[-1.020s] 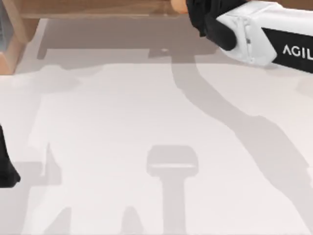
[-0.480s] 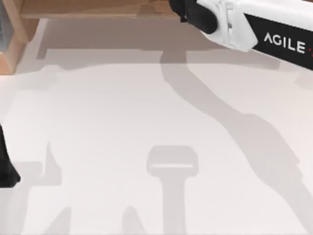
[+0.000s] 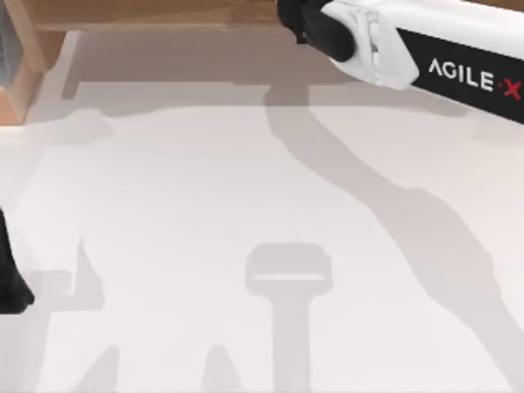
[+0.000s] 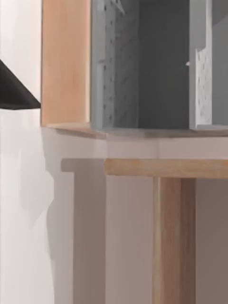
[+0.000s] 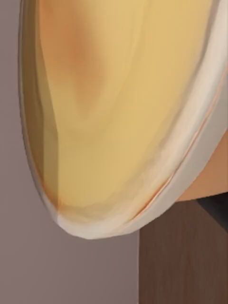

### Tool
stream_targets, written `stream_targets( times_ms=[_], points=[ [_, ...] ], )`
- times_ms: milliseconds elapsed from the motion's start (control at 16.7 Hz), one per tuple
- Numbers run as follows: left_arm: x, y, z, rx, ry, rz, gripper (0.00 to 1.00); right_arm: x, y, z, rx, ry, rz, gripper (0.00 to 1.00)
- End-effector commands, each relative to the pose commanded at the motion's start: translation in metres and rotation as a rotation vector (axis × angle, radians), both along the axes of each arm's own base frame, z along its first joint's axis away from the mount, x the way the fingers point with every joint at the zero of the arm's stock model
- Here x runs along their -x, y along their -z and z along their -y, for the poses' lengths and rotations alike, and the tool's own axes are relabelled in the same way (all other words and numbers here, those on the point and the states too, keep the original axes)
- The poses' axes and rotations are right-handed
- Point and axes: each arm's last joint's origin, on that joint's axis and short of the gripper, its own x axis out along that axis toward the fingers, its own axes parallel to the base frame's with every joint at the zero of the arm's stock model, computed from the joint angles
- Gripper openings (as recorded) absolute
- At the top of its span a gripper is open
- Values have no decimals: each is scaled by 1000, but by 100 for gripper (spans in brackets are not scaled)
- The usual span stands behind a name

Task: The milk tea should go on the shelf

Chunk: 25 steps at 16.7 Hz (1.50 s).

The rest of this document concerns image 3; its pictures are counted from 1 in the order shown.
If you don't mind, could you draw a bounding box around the wooden cupboard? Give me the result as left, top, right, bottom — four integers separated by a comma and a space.
35, 0, 296, 34

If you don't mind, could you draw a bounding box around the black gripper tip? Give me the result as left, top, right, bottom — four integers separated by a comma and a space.
0, 207, 36, 316

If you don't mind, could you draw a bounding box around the pale wooden drawer front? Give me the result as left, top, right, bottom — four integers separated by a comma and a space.
0, 0, 68, 126

